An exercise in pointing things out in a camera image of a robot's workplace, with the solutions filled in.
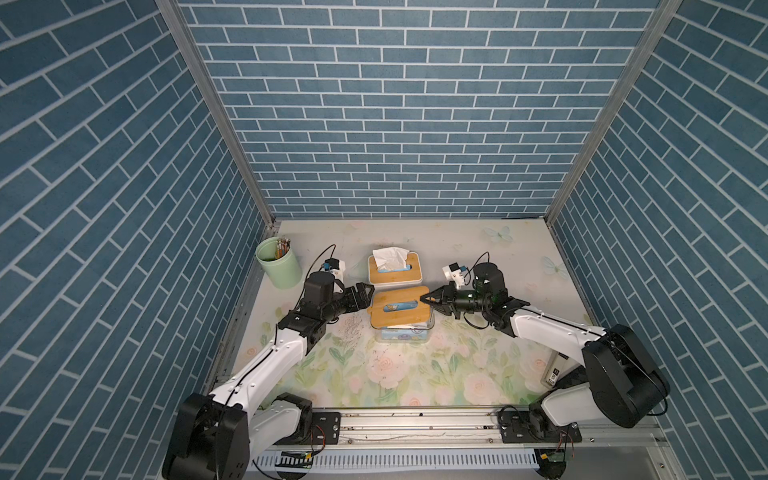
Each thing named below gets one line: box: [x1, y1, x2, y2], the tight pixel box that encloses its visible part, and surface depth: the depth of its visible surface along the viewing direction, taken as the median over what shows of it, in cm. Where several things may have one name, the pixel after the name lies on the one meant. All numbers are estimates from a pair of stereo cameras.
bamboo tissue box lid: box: [369, 252, 422, 283], surface depth 98 cm
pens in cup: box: [275, 237, 291, 259], surface depth 92 cm
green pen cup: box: [255, 236, 302, 290], surface depth 93 cm
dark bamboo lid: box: [367, 286, 431, 328], surface depth 83 cm
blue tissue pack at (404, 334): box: [381, 328, 428, 341], surface depth 86 cm
